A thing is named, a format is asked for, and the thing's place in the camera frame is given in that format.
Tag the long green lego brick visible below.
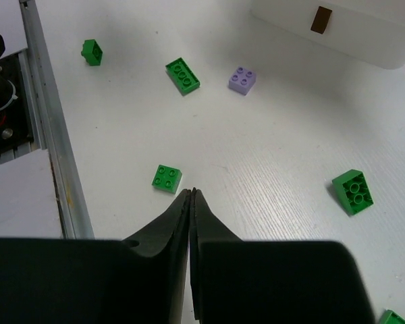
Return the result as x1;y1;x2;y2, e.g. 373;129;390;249
377;309;405;324

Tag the small green lego left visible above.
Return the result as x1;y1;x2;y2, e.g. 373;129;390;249
81;39;103;66

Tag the aluminium table front rail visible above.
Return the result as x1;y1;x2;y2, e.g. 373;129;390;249
18;1;95;239

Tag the flat green lego plate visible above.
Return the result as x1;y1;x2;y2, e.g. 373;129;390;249
165;57;200;95

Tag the white open drawer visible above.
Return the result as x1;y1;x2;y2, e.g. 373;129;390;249
251;1;405;70

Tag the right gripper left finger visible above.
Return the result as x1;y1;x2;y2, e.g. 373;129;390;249
122;189;191;258

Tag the green sloped lego brick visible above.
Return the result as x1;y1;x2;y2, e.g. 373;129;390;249
332;169;374;215

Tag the green square lego brick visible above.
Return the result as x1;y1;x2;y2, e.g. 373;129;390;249
152;165;182;194

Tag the purple studded lego brick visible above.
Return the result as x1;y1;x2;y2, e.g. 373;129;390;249
228;67;257;95

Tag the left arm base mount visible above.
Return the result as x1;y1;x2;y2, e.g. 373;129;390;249
0;34;33;154

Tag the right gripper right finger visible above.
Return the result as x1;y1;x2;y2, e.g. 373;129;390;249
189;188;240;321

